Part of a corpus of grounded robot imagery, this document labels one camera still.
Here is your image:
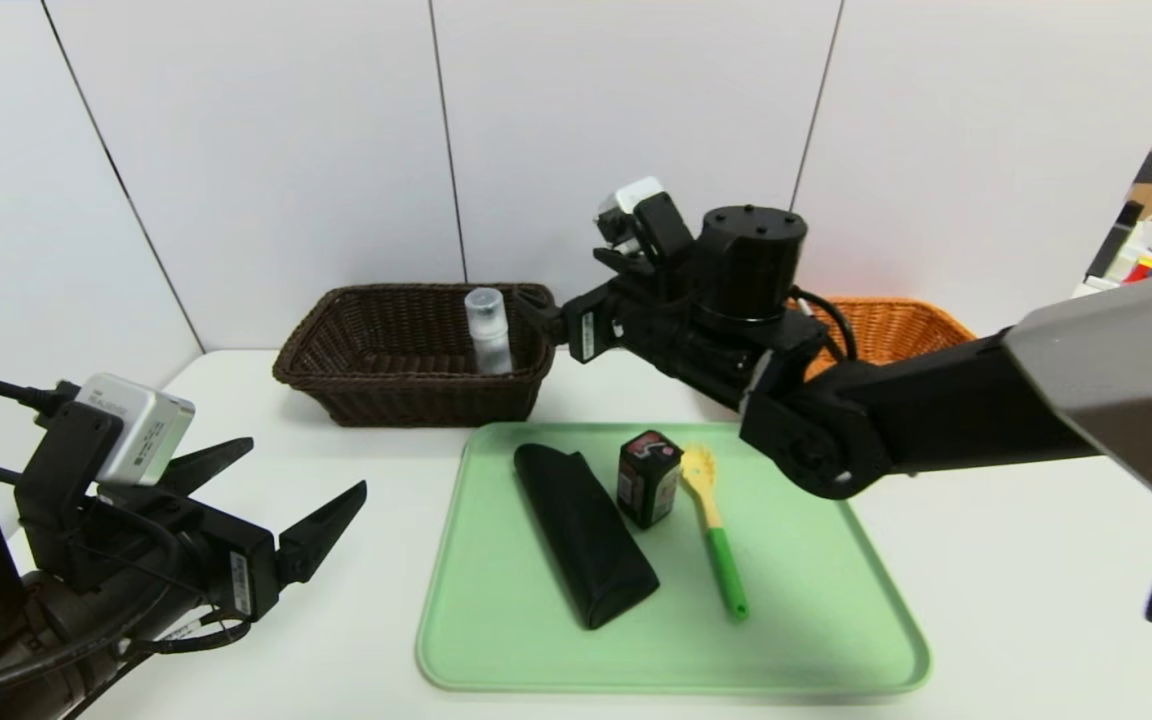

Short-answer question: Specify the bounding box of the orange wicker basket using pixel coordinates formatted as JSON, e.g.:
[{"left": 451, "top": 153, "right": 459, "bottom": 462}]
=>
[{"left": 801, "top": 296, "right": 977, "bottom": 381}]

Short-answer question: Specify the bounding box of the dark brown wicker basket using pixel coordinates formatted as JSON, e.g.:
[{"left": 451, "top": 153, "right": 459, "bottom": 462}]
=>
[{"left": 273, "top": 284, "right": 557, "bottom": 429}]

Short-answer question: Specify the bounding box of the black glasses case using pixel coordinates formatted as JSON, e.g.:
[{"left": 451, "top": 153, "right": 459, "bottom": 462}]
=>
[{"left": 513, "top": 443, "right": 659, "bottom": 630}]

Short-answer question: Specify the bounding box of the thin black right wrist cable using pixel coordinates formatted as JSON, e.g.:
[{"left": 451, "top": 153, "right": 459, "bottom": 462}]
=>
[{"left": 791, "top": 288, "right": 859, "bottom": 363}]

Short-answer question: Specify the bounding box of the yellow spoon with green handle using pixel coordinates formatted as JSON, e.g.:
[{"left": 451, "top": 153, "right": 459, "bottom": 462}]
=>
[{"left": 678, "top": 444, "right": 749, "bottom": 621}]

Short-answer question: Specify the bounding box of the white bottle with clear cap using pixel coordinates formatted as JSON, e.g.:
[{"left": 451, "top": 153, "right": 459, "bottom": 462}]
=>
[{"left": 464, "top": 287, "right": 514, "bottom": 377}]

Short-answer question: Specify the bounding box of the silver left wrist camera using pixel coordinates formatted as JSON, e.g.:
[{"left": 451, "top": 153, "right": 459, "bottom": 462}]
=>
[{"left": 76, "top": 373, "right": 195, "bottom": 487}]

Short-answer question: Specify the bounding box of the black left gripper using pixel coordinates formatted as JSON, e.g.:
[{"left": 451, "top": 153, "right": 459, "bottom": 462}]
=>
[{"left": 21, "top": 437, "right": 368, "bottom": 679}]

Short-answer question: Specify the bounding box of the light green plastic tray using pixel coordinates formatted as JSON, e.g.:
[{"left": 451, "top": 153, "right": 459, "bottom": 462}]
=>
[{"left": 416, "top": 421, "right": 932, "bottom": 693}]

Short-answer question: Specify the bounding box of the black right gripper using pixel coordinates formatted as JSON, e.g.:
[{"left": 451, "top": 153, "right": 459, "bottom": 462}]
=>
[{"left": 512, "top": 279, "right": 687, "bottom": 377}]

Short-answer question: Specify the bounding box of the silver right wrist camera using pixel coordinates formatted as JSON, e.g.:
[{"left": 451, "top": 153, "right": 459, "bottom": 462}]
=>
[{"left": 596, "top": 177, "right": 667, "bottom": 256}]

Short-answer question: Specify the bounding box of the black upright panel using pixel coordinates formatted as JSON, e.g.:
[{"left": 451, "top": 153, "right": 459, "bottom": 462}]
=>
[{"left": 1084, "top": 202, "right": 1142, "bottom": 281}]

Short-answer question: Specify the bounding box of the small black carton pink top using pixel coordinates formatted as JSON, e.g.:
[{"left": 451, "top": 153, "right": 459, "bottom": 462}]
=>
[{"left": 616, "top": 430, "right": 683, "bottom": 530}]

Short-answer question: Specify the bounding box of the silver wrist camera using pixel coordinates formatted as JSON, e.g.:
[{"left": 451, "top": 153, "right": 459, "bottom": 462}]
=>
[
  {"left": 596, "top": 177, "right": 667, "bottom": 256},
  {"left": 76, "top": 373, "right": 195, "bottom": 487}
]

